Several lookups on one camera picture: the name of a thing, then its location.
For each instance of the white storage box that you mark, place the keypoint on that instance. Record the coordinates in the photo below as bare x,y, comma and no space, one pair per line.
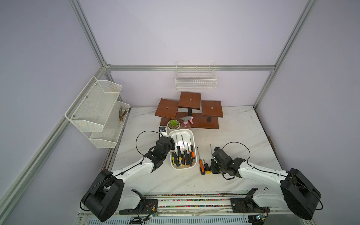
177,135

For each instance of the white mesh lower shelf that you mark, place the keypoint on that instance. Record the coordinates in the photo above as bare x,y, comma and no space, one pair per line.
110,135

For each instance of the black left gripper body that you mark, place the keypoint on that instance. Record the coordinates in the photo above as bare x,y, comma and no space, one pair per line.
171,146

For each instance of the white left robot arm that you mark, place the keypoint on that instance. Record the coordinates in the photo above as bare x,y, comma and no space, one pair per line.
106,192

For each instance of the brown wooden tiered stand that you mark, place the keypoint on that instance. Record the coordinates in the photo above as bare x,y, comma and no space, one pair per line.
203,113

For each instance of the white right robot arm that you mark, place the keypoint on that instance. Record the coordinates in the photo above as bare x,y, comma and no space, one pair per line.
292,190

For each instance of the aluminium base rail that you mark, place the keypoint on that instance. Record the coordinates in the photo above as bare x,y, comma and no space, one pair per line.
201,209

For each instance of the black dotted yellow screwdriver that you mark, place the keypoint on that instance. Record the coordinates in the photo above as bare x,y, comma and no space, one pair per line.
185,152

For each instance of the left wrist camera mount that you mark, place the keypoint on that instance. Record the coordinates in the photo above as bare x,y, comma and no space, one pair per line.
163,132

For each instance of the aluminium frame post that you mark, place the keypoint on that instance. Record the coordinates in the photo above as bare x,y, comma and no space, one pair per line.
305,14

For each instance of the brown twigs on shelf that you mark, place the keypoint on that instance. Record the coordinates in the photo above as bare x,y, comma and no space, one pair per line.
122,114

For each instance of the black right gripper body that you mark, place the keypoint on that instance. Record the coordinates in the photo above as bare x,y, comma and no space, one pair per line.
217,168

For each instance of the white mesh shelf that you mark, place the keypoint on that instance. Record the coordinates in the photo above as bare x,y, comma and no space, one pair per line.
110,135
92,110

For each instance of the white wire wall basket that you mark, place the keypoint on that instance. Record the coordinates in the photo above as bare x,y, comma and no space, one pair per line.
195,76

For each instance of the black yellow stubby screwdriver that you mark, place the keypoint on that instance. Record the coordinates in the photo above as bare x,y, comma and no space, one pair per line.
207,168

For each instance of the pink spray bottle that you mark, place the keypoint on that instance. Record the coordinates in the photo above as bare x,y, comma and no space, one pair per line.
187,122

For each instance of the white mesh upper shelf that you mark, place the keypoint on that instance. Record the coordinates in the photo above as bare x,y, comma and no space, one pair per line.
92,110

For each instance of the potted green succulent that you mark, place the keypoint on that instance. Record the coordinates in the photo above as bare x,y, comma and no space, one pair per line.
173,124

